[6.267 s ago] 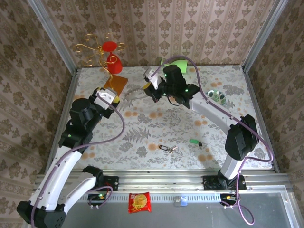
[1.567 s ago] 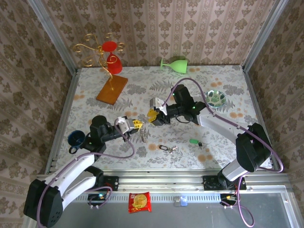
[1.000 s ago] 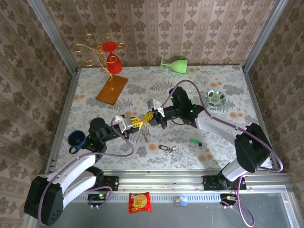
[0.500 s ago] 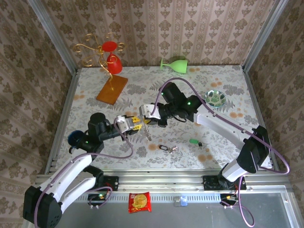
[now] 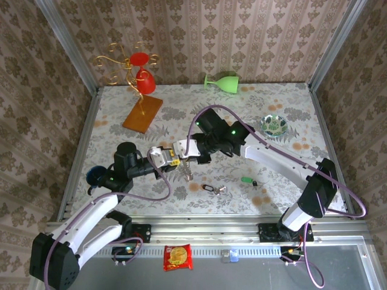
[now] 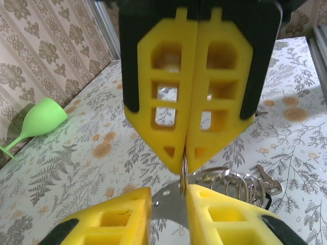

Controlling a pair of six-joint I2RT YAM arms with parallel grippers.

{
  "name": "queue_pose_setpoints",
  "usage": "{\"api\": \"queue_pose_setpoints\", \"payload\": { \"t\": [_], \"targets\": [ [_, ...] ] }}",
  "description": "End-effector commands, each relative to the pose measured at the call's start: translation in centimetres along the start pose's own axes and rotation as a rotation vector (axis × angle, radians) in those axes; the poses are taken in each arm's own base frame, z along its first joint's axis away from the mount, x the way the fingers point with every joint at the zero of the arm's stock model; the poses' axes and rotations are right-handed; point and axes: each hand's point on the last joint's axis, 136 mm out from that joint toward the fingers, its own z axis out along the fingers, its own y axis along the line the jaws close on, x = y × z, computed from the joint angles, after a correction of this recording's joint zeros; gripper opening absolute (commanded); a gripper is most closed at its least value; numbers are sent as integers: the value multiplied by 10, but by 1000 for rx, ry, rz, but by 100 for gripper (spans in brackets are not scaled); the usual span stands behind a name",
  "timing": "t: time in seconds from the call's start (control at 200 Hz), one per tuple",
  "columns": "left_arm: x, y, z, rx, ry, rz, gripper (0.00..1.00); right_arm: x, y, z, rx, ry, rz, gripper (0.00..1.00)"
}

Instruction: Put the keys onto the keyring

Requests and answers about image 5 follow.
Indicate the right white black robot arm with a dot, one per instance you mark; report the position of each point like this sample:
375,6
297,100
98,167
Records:
272,157

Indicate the green wine glass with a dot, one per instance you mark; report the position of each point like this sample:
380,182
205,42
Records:
228,84

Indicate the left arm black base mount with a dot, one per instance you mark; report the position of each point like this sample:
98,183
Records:
145,232

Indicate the red wine glass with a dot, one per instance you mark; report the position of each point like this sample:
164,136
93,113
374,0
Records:
145,83

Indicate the blue mug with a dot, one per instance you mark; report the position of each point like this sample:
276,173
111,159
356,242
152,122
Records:
93,176

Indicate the small blue silver block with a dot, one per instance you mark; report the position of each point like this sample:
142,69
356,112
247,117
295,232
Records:
232,256

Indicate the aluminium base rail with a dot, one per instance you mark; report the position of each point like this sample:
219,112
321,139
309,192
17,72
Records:
205,231

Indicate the key with black tag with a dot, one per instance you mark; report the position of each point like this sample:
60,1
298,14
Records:
208,188

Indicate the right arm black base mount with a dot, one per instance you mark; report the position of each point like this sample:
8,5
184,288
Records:
267,232

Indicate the leaf patterned bowl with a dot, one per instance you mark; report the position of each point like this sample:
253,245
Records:
273,125

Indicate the aluminium frame post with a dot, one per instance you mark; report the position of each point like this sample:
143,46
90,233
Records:
68,45
335,45

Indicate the grey metal panel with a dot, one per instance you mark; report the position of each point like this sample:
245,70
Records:
242,278

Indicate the red snack packet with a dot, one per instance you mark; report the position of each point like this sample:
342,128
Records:
178,256

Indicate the aluminium table side rail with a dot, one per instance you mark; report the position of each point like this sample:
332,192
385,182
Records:
322,121
80,151

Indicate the key with green tag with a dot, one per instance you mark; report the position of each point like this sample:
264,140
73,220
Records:
246,180

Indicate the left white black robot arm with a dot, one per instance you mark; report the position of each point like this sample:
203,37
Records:
90,217

